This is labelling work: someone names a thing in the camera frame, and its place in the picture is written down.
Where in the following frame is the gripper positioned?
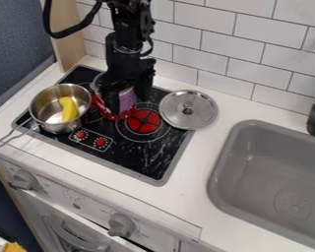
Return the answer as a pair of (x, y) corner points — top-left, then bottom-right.
(95, 32), (158, 114)

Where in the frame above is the red can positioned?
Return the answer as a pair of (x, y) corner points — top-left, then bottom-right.
(90, 86), (140, 122)

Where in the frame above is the toy stove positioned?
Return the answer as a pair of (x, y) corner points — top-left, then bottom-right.
(10, 64), (198, 187)

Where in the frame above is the yellow toy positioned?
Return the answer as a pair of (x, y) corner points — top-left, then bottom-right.
(58, 95), (82, 123)

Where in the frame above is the silver lid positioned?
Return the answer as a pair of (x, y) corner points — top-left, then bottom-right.
(157, 89), (220, 131)

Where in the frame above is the silver pot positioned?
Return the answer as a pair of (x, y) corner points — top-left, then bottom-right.
(0, 83), (94, 148)

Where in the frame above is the toy sink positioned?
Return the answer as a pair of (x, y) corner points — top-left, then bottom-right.
(206, 119), (315, 252)

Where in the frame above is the black cable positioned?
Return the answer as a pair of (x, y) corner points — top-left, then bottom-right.
(41, 0), (105, 39)

